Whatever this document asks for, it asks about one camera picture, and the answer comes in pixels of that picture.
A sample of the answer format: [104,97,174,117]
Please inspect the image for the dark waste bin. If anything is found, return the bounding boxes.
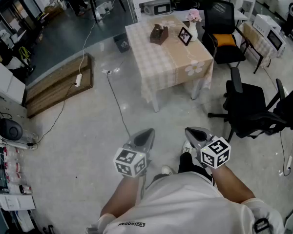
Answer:
[113,33,131,53]

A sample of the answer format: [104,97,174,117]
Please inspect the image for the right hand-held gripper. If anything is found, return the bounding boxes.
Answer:
[185,127,231,168]

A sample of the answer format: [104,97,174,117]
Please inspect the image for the white floor socket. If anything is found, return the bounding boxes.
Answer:
[102,68,120,76]

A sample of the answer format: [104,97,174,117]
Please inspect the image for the beige checked flower tablecloth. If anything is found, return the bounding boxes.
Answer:
[125,15,214,104]

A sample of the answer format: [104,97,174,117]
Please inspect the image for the person's left forearm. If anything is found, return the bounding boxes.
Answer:
[99,174,140,220]

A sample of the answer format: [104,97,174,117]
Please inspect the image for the person's black trousers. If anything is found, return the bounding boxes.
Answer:
[178,152,213,180]

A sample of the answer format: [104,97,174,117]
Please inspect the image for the person's white right shoe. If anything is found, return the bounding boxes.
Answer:
[182,140,193,155]

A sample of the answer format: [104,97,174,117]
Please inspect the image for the black picture frame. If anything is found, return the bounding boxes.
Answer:
[178,27,193,46]

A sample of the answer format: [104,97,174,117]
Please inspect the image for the white cardboard box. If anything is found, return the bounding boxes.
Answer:
[0,62,26,104]

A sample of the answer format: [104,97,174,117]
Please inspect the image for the person's white left shoe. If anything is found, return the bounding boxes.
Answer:
[161,165,175,176]

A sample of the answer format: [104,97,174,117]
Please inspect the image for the black office chair with armrests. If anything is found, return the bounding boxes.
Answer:
[208,67,288,143]

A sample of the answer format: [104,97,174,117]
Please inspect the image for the white metal table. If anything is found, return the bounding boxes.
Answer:
[150,78,201,113]

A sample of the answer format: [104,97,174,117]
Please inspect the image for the black padded chair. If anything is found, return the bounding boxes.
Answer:
[273,78,293,131]

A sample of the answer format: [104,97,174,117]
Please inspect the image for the black mesh office chair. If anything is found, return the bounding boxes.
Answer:
[201,0,264,75]

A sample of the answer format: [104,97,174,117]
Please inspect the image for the yellow green straps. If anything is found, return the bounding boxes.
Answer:
[19,46,32,61]

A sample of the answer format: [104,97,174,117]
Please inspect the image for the orange cushion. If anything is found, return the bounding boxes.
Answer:
[212,33,236,47]

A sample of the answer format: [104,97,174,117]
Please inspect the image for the black grey shoulder strap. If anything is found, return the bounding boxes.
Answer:
[252,217,272,234]

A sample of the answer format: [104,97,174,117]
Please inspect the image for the person's right forearm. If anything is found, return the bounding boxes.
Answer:
[211,164,256,204]

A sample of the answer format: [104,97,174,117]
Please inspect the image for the white appliance with black screen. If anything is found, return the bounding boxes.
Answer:
[144,0,171,16]

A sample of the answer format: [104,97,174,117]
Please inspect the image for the brown wooden pallet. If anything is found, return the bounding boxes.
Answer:
[25,53,94,118]

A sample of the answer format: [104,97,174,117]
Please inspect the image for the brown wooden organizer box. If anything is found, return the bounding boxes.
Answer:
[150,23,169,45]

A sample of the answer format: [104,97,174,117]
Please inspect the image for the white flat box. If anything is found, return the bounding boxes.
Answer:
[0,193,36,211]

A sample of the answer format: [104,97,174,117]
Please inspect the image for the white power cable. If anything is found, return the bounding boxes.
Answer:
[78,0,118,77]

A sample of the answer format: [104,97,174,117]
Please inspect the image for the person's white shoe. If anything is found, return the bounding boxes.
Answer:
[182,140,193,155]
[161,165,175,176]

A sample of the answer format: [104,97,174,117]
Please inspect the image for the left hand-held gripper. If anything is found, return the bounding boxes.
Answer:
[113,128,155,180]

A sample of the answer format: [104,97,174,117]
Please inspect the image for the white microwave oven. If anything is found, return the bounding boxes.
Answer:
[266,27,287,58]

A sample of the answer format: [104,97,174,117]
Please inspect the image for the black power cable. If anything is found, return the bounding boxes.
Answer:
[106,72,131,137]
[26,84,76,146]

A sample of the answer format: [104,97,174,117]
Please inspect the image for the person's white shirt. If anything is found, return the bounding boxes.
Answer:
[97,171,285,234]

